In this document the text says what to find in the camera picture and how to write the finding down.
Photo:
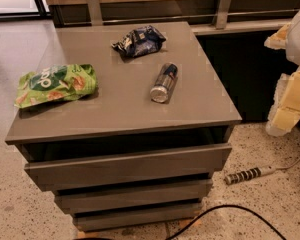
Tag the left metal bracket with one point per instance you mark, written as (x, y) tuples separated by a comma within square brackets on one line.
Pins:
[(95, 12)]

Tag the blue chip bag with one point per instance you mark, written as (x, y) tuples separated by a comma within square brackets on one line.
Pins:
[(139, 42)]

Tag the wooden counter bench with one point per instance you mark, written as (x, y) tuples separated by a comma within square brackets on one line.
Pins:
[(243, 16)]

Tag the green rice chip bag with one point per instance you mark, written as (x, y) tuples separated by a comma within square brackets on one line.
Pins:
[(56, 83)]

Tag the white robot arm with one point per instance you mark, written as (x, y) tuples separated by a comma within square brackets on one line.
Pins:
[(293, 41)]

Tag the silver blue drink can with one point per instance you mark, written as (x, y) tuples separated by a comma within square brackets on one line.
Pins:
[(165, 81)]

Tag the middle grey drawer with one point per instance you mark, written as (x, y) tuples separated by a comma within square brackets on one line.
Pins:
[(133, 196)]

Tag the right metal bracket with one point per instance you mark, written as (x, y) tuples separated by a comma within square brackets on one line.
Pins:
[(221, 15)]

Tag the bottom grey drawer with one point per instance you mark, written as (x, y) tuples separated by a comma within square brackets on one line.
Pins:
[(137, 217)]

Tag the top grey drawer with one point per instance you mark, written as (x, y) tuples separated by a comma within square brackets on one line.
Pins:
[(124, 168)]

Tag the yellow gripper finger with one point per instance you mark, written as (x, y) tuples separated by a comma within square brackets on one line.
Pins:
[(278, 40), (284, 114)]

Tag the metal bracket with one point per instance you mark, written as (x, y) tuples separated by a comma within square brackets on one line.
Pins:
[(221, 15), (95, 12)]

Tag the white power strip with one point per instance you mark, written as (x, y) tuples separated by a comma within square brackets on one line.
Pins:
[(256, 172)]

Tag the grey drawer cabinet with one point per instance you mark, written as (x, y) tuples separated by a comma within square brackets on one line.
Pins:
[(121, 117)]

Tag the grey drawer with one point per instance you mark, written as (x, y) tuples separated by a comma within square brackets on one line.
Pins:
[(137, 217), (124, 168), (133, 196)]

